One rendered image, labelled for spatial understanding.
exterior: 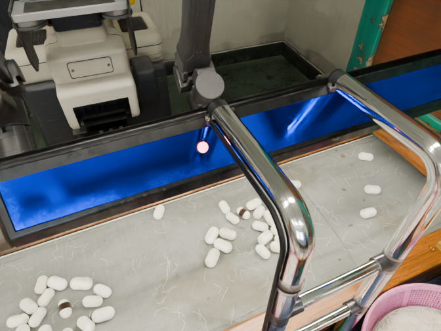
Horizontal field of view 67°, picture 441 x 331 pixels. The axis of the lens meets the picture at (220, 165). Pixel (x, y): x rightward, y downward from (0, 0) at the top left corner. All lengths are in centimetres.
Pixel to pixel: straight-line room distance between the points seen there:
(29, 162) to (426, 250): 66
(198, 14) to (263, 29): 229
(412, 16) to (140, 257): 76
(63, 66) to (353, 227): 85
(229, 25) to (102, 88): 182
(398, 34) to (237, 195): 52
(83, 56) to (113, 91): 12
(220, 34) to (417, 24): 202
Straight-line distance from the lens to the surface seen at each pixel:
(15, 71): 68
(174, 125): 33
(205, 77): 66
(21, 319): 67
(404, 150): 85
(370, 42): 95
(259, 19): 284
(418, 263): 71
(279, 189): 25
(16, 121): 65
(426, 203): 36
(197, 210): 72
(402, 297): 69
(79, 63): 105
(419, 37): 87
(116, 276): 66
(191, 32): 64
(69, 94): 106
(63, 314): 64
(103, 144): 32
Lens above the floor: 130
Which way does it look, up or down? 44 degrees down
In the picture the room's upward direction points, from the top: straight up
